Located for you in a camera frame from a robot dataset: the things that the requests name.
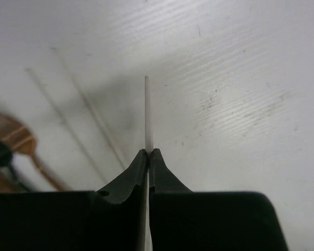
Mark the copper fork right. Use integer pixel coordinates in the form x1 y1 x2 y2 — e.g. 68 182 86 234
0 112 67 191

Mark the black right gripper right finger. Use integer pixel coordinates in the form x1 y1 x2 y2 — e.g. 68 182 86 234
149 149 192 193

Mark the metal chopstick right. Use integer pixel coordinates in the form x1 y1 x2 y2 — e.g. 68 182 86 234
50 47 127 170

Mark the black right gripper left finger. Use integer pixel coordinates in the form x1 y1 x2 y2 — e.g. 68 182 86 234
97 150 148 204

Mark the black fork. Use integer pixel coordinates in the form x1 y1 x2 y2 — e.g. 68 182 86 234
0 141 32 192

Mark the white chopstick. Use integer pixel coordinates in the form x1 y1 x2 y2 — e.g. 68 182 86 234
144 76 153 250

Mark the metal chopstick left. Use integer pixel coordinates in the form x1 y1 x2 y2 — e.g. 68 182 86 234
25 68 107 184

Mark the metal chopstick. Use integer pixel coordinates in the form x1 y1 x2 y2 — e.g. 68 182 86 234
25 68 107 184
50 47 127 170

